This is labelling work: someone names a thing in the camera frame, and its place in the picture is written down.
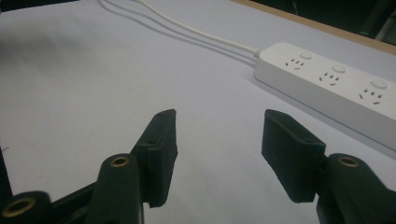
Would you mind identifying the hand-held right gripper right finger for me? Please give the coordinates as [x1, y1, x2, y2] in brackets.
[261, 108, 396, 224]

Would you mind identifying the white power strip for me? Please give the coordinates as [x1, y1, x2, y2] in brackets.
[252, 42, 396, 152]

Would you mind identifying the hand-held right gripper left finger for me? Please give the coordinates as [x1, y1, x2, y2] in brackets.
[84, 108, 179, 224]

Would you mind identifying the white power strip cable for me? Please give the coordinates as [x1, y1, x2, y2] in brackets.
[132, 0, 262, 59]

